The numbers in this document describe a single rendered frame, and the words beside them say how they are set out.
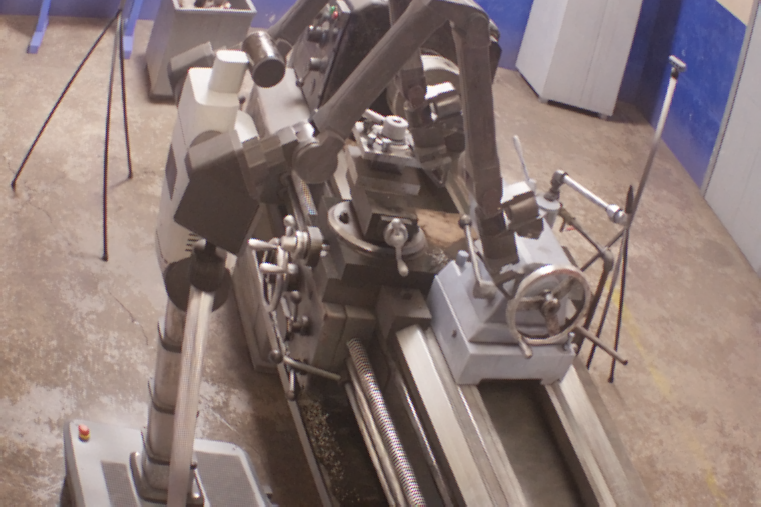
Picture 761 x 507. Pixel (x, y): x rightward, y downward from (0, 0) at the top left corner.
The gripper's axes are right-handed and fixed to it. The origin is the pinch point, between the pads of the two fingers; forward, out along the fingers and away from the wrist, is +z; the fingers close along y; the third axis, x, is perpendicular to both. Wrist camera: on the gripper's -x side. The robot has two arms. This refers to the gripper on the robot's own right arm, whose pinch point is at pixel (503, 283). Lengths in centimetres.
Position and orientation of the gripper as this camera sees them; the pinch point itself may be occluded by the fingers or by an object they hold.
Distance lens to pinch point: 236.6
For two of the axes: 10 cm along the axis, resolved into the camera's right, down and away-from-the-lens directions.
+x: -9.3, 3.5, -1.1
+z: 2.3, 7.8, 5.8
